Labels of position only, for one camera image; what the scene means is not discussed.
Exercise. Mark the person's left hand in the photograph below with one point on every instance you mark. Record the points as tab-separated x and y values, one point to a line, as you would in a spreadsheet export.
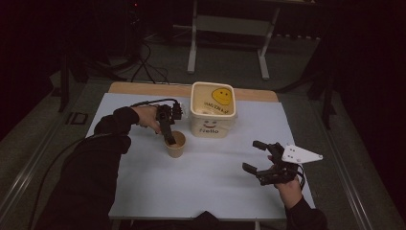
148	117

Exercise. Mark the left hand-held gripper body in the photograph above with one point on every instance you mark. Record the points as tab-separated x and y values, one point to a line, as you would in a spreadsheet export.
169	112

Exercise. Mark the white metal stand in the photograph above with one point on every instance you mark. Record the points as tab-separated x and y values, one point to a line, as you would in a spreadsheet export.
228	35

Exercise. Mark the cream smiley face bucket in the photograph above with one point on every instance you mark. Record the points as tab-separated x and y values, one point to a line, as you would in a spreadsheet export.
213	108

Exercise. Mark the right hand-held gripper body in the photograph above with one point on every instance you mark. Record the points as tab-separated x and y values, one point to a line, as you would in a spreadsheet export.
285	164

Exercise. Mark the brown paper cup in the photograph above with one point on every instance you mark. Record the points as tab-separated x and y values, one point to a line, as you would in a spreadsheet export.
176	144

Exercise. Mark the white table mat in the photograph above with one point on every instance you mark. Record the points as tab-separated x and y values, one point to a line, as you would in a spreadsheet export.
204	172

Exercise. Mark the person's right hand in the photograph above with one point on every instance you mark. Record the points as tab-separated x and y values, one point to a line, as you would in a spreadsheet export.
288	188

